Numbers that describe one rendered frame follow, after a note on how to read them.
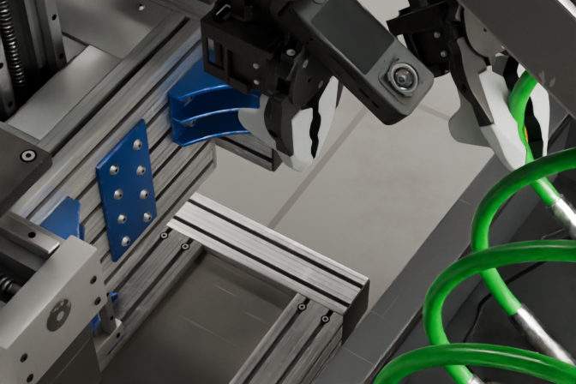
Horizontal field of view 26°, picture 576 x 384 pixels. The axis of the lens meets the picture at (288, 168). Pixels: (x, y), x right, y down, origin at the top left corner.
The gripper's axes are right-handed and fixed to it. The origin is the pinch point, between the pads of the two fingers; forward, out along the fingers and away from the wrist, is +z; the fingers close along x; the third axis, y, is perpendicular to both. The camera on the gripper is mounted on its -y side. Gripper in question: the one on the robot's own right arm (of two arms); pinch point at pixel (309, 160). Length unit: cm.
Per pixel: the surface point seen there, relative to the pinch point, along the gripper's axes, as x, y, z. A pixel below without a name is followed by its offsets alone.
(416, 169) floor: -98, 39, 121
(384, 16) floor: -134, 69, 121
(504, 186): -3.2, -15.0, -4.0
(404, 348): -6.9, -6.9, 29.8
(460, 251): -17.6, -6.7, 26.0
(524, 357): 12.4, -24.0, -9.4
